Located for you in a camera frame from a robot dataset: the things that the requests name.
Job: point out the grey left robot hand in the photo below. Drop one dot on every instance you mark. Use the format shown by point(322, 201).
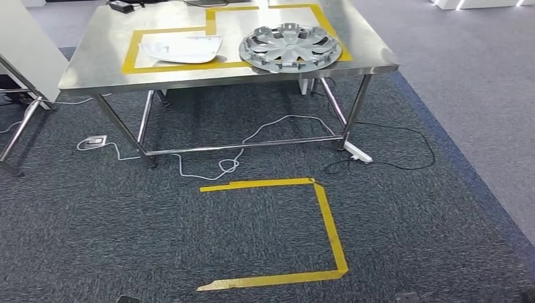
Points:
point(127, 299)

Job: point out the grey plastic wheel cover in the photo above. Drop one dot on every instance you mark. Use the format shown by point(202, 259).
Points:
point(290, 48)

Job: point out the stainless steel workbench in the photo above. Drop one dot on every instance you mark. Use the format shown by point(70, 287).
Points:
point(104, 54)

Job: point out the white mirror cover part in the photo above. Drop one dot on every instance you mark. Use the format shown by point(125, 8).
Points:
point(184, 50)

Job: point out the yellow workbench tape outline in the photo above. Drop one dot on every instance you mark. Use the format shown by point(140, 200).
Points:
point(211, 25)

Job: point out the white floor outlet box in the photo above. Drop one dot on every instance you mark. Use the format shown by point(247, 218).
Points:
point(96, 141)

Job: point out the yellow floor tape marking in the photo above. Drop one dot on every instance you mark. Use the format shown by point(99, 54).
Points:
point(330, 234)

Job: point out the grey table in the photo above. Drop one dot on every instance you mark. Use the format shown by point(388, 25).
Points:
point(25, 54)

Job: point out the white power strip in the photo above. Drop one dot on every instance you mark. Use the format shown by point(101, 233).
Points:
point(357, 152)

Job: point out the black power adapter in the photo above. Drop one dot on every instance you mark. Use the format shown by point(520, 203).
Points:
point(121, 6)

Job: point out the white plinth with light strips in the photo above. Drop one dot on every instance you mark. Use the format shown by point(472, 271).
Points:
point(480, 3)

